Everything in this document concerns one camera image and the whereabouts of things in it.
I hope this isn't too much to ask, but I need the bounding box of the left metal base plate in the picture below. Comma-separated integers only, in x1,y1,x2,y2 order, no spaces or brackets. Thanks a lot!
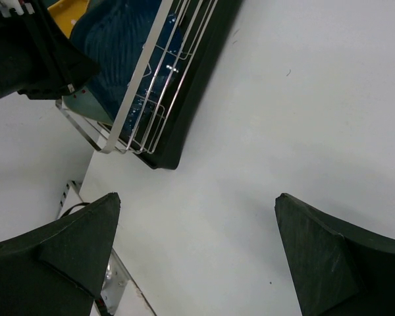
94,249,131,315

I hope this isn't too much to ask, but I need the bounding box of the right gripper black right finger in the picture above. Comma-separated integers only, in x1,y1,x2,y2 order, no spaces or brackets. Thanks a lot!
275,193,395,315

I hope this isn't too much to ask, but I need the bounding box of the dark blue leaf dish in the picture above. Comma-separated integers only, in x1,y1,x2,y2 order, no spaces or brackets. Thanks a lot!
70,1,183,134

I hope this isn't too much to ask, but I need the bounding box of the light green divided tray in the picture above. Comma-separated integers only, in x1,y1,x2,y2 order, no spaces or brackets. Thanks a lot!
63,87,113,126

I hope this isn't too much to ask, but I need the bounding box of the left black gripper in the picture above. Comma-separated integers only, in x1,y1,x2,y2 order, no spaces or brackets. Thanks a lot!
0,1,99,100

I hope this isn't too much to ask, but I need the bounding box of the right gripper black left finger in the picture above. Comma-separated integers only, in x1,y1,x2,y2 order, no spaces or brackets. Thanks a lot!
0,193,120,315

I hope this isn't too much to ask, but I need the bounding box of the wire dish rack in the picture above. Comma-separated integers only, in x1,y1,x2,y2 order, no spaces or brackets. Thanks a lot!
56,1,217,154

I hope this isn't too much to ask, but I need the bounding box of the yellow dotted plate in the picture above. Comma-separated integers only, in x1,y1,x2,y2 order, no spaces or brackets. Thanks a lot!
48,0,89,38

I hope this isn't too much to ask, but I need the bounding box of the black drip tray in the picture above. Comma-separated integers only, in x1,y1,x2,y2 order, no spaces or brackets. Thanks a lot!
119,1,242,170

